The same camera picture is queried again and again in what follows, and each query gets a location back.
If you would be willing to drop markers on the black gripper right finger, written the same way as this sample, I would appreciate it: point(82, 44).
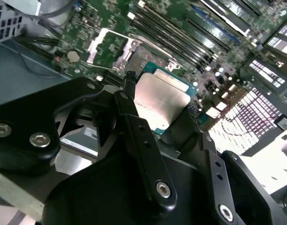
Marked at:
point(239, 187)

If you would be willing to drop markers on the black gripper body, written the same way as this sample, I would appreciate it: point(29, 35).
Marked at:
point(99, 199)

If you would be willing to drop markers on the silver CPU green edge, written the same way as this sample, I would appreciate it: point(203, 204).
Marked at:
point(160, 100)

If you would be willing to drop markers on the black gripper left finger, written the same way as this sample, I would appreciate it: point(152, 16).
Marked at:
point(24, 122)

